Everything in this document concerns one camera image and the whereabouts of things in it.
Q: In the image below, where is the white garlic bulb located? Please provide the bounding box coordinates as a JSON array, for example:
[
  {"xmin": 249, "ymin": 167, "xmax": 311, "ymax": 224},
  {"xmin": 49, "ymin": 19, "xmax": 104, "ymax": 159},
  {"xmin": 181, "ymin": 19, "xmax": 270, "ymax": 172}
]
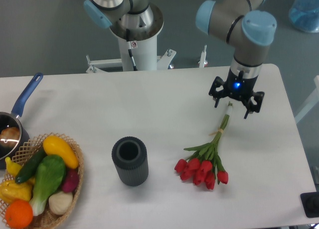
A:
[{"xmin": 49, "ymin": 191, "xmax": 73, "ymax": 215}]

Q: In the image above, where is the orange fruit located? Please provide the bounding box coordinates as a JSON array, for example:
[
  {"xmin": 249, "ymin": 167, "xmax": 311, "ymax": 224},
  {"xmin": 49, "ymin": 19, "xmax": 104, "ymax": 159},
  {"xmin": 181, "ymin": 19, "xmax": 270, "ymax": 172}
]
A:
[{"xmin": 5, "ymin": 200, "xmax": 33, "ymax": 229}]

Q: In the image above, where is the brown bread roll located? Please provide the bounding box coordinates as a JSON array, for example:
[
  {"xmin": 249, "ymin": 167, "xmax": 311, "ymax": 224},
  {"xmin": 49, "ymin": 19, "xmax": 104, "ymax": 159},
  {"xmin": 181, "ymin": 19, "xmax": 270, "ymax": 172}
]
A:
[{"xmin": 0, "ymin": 127, "xmax": 20, "ymax": 149}]

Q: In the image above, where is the yellow squash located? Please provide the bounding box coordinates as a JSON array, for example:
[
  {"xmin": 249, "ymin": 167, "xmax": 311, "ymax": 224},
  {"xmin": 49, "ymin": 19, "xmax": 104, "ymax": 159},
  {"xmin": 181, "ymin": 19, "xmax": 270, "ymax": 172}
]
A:
[{"xmin": 43, "ymin": 135, "xmax": 79, "ymax": 169}]

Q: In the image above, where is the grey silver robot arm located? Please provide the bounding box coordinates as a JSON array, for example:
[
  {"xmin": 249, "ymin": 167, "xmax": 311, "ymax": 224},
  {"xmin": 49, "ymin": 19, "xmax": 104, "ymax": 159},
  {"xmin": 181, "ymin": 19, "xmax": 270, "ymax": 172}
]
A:
[{"xmin": 83, "ymin": 0, "xmax": 277, "ymax": 114}]

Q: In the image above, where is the green bok choy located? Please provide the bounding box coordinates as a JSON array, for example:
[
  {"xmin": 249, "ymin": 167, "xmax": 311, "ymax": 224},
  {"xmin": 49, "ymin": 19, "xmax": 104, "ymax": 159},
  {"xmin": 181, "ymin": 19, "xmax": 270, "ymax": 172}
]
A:
[{"xmin": 29, "ymin": 155, "xmax": 66, "ymax": 217}]

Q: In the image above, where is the woven wicker basket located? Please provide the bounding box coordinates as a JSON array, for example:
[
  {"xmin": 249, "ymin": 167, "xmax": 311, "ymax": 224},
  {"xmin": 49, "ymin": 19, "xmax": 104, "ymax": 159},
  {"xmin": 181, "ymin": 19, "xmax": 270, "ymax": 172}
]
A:
[{"xmin": 12, "ymin": 132, "xmax": 84, "ymax": 229}]

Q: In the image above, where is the blue plastic bag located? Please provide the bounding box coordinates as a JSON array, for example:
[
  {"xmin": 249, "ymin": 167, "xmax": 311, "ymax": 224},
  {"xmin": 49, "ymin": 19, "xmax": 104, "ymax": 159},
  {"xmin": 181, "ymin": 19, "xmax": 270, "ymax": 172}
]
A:
[{"xmin": 289, "ymin": 0, "xmax": 319, "ymax": 33}]

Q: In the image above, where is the red tulip bouquet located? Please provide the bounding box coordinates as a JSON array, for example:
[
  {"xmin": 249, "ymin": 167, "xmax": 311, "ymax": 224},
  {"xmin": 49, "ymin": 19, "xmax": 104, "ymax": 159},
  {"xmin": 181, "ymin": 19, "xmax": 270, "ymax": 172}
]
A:
[{"xmin": 174, "ymin": 102, "xmax": 233, "ymax": 190}]

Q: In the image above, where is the dark green cucumber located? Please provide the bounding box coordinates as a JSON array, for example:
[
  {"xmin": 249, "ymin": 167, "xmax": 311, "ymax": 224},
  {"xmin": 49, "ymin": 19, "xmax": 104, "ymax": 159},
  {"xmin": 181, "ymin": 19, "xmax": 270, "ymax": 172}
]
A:
[{"xmin": 15, "ymin": 148, "xmax": 47, "ymax": 184}]

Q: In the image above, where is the blue handled saucepan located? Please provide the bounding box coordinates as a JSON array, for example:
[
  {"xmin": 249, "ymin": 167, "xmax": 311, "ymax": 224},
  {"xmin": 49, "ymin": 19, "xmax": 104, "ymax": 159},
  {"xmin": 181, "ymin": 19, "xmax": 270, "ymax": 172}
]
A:
[{"xmin": 0, "ymin": 73, "xmax": 43, "ymax": 170}]

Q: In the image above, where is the yellow bumpy gourd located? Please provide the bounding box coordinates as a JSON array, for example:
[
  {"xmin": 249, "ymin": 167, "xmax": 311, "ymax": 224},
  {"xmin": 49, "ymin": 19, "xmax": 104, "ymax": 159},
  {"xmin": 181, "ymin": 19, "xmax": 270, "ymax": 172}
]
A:
[{"xmin": 0, "ymin": 180, "xmax": 32, "ymax": 204}]

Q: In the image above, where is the black device at edge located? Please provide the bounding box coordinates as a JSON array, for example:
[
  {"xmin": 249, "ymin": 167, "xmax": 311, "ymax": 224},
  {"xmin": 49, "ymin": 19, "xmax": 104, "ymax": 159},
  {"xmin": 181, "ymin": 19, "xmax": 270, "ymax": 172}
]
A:
[{"xmin": 300, "ymin": 192, "xmax": 319, "ymax": 218}]

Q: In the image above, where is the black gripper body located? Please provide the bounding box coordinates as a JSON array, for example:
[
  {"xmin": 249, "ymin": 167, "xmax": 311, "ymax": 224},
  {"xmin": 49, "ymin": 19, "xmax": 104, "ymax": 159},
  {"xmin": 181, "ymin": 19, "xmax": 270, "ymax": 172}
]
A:
[{"xmin": 224, "ymin": 59, "xmax": 264, "ymax": 102}]

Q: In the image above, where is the dark grey ribbed vase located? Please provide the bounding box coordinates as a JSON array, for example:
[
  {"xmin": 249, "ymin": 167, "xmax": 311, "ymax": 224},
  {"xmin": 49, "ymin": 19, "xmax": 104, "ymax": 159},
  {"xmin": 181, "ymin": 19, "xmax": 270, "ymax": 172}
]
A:
[{"xmin": 112, "ymin": 136, "xmax": 149, "ymax": 187}]

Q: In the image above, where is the small yellow banana pepper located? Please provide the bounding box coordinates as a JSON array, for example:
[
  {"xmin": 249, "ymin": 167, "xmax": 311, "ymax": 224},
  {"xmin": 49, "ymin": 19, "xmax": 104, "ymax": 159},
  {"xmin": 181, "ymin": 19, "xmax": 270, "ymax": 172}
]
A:
[{"xmin": 5, "ymin": 157, "xmax": 22, "ymax": 177}]

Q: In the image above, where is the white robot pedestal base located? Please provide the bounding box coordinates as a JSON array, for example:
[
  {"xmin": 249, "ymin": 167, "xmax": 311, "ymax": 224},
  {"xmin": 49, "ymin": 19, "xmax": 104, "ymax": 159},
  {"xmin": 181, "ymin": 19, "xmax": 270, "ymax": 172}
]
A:
[{"xmin": 86, "ymin": 32, "xmax": 176, "ymax": 73}]

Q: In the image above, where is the white frame at right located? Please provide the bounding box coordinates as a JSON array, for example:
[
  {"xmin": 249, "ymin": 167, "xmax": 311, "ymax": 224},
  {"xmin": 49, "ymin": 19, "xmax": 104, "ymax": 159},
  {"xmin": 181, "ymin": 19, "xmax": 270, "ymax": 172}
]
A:
[{"xmin": 294, "ymin": 75, "xmax": 319, "ymax": 124}]

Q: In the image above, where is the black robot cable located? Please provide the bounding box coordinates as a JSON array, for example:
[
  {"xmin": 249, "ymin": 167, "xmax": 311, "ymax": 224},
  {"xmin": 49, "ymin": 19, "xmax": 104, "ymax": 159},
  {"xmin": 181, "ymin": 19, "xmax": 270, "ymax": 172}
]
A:
[{"xmin": 125, "ymin": 28, "xmax": 138, "ymax": 72}]

